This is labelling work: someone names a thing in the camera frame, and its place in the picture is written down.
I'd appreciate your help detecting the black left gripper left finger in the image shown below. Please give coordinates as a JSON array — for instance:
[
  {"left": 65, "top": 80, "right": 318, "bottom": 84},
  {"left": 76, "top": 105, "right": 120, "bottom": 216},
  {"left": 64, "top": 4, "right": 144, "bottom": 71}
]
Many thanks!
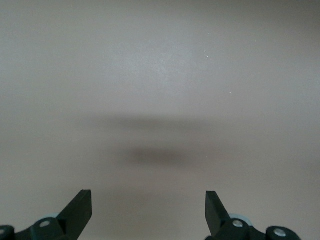
[{"left": 0, "top": 189, "right": 93, "bottom": 240}]

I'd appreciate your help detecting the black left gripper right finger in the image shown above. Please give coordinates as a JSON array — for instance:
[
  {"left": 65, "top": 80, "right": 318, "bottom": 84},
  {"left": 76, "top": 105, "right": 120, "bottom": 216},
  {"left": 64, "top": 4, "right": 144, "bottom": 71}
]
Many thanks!
[{"left": 204, "top": 190, "right": 300, "bottom": 240}]

